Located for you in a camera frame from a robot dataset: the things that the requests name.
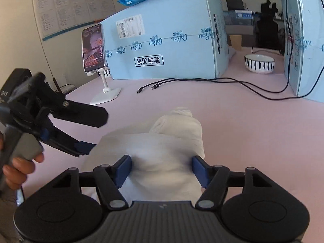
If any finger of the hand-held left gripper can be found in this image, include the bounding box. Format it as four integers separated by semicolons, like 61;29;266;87
40;125;97;158
48;99;109;128

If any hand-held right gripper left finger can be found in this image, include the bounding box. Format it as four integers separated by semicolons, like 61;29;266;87
52;154;129;211

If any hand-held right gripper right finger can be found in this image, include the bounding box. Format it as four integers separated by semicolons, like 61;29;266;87
192;155;274;211

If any white garment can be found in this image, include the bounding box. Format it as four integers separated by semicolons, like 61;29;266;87
83;109;205;203

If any person's left hand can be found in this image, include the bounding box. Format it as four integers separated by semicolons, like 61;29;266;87
0;136;45;190

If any white phone stand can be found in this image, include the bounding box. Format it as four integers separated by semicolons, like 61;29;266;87
86;68;122;106

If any small white device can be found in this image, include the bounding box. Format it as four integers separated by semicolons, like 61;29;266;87
52;77;77;95

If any light blue cardboard carton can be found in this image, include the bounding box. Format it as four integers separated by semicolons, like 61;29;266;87
101;0;231;81
283;0;324;103

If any striped white ceramic bowl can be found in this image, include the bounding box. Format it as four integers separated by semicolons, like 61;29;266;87
244;54;276;75

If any brown paper cup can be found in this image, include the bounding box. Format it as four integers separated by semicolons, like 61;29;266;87
229;34;243;51

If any grey office partition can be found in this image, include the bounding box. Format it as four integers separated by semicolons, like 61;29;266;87
224;10;255;35

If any black office chair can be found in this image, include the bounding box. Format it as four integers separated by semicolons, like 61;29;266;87
254;1;285;50

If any black monitor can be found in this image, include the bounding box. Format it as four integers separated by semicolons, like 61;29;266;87
226;0;245;11

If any wall poster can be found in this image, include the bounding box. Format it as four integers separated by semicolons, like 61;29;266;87
31;0;117;42

